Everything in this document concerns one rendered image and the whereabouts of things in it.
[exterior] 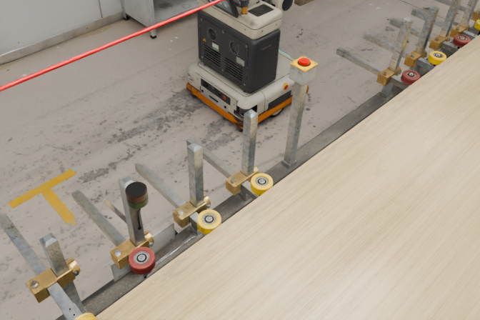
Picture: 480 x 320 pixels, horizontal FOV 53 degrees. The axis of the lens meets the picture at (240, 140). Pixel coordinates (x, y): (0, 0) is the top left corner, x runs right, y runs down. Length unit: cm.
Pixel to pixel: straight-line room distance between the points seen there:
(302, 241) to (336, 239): 11
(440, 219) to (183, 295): 89
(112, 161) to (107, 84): 83
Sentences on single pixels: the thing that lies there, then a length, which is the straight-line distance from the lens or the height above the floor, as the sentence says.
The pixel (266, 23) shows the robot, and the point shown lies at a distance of 287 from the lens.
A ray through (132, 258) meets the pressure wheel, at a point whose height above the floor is 91.
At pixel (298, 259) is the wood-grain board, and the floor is 90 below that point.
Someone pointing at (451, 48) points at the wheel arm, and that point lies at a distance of 283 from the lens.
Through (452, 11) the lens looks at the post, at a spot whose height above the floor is 101.
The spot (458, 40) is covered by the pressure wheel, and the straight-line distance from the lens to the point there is 277.
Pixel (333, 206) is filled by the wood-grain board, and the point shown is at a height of 90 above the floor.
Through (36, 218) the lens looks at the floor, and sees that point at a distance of 293.
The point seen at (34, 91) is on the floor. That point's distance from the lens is 382.
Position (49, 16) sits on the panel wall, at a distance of 420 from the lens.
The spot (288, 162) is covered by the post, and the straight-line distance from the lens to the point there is 204.
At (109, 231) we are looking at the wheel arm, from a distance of 167.
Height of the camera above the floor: 218
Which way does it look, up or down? 43 degrees down
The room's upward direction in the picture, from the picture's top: 3 degrees clockwise
